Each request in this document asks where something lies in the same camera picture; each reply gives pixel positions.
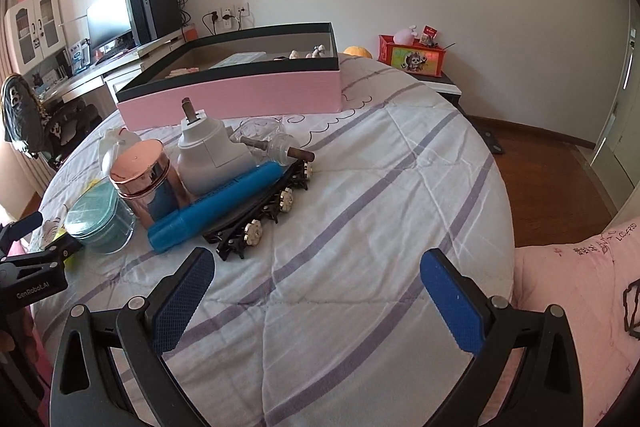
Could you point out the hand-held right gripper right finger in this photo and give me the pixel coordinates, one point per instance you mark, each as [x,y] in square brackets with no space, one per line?
[450,307]

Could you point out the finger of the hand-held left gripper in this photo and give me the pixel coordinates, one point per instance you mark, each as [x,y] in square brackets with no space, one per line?
[25,224]
[60,249]

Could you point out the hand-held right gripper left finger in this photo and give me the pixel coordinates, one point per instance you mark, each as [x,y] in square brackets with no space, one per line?
[182,302]

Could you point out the teal oval clear case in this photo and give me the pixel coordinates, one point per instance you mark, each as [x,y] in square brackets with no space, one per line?
[95,217]

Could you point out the black flower hair clip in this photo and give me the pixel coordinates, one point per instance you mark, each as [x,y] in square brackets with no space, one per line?
[250,234]

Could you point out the blue tube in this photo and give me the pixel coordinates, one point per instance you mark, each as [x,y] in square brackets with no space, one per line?
[215,207]

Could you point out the rose gold jar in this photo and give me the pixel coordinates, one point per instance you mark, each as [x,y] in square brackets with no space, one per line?
[145,192]

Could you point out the white plug night light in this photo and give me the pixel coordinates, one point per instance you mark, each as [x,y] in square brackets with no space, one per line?
[210,157]

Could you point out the clear glass bottle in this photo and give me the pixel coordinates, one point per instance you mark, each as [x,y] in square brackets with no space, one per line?
[280,147]

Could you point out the pink storage box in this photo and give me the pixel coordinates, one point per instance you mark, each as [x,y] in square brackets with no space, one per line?
[240,97]

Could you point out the small beige figurine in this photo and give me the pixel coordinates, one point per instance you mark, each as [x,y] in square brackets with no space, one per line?
[294,55]

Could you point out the small doll figure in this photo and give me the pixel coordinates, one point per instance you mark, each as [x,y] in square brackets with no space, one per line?
[317,51]

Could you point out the yellow packet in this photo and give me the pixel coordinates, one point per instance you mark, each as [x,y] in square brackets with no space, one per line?
[73,261]

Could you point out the dark printed jacket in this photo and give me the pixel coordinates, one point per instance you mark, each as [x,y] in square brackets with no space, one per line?
[22,117]

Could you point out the black office chair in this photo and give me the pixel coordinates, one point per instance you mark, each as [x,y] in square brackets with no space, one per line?
[75,127]

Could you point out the striped quilted tablecloth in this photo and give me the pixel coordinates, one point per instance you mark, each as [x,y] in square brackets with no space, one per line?
[375,207]

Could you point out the pink bed blanket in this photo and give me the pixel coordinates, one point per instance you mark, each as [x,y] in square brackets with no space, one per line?
[575,297]

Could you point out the black bathroom scale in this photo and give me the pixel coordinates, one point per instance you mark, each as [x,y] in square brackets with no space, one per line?
[492,142]

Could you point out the white desk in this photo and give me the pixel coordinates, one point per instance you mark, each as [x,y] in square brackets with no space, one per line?
[115,79]

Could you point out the blue white desk box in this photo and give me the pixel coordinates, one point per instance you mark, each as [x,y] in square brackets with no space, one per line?
[80,54]

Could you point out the white glass-door cabinet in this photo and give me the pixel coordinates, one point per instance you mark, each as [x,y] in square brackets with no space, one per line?
[35,27]

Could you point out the black keyboard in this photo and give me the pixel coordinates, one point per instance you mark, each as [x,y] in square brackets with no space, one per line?
[117,48]

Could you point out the black computer monitor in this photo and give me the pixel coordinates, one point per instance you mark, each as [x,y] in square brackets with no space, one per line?
[107,22]

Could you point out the black white low cabinet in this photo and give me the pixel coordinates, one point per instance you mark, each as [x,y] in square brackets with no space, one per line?
[445,84]

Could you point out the red storage crate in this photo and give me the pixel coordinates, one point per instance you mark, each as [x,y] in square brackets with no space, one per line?
[412,59]

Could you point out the black computer tower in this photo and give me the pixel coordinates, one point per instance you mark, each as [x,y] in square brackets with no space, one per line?
[155,9]

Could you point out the orange cap bottle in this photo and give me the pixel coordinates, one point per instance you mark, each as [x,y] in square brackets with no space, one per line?
[189,32]

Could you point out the white wardrobe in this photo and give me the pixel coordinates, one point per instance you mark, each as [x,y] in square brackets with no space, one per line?
[620,107]

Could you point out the orange octopus plush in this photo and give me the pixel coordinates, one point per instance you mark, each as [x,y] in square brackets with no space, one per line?
[357,52]

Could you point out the pink plush toy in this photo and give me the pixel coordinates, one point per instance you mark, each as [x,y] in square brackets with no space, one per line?
[405,36]

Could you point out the small red tag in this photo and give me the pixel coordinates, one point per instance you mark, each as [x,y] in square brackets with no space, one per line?
[430,31]

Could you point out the white wall socket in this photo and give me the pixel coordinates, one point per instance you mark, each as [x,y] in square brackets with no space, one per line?
[227,18]
[208,16]
[243,10]

